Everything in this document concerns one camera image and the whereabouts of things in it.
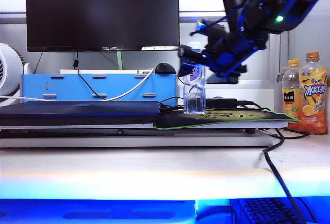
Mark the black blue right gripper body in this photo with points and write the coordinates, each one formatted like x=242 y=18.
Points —
x=232 y=49

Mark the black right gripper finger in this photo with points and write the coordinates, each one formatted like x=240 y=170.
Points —
x=192 y=52
x=188 y=69

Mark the clear mineral water bottle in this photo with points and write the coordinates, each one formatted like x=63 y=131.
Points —
x=194 y=100

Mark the black blue right robot arm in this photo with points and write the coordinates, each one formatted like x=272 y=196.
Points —
x=283 y=0

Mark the small orange juice bottle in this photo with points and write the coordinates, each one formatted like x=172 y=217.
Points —
x=291 y=100

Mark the large iced tea bottle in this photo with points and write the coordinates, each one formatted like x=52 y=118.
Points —
x=313 y=92

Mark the dark blue closed laptop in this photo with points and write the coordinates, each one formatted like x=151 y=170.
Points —
x=77 y=113

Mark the black computer mouse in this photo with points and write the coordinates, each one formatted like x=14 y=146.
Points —
x=165 y=68

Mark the black power adapter brick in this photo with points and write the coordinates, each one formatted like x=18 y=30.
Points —
x=224 y=102

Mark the black green-edged mouse pad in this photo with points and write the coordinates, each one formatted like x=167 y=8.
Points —
x=175 y=119

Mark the green vertical strip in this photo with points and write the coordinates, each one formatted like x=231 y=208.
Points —
x=119 y=60

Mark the white flat box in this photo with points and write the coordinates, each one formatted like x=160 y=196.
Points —
x=103 y=71

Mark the white desk riser platform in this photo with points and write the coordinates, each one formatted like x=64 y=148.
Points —
x=129 y=141

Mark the black computer monitor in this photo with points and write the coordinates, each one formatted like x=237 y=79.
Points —
x=103 y=13

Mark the blue wooden organizer box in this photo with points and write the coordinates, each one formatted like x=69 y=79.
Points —
x=33 y=87

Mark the black keyboard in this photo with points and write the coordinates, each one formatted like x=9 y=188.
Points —
x=260 y=208

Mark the sliding keyboard tray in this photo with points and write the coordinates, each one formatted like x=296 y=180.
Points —
x=103 y=208

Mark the white round desk fan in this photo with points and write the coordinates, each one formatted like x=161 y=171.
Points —
x=10 y=67

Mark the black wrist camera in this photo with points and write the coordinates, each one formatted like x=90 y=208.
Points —
x=232 y=78

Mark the grey cubicle partition frame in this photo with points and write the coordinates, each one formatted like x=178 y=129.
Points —
x=198 y=16

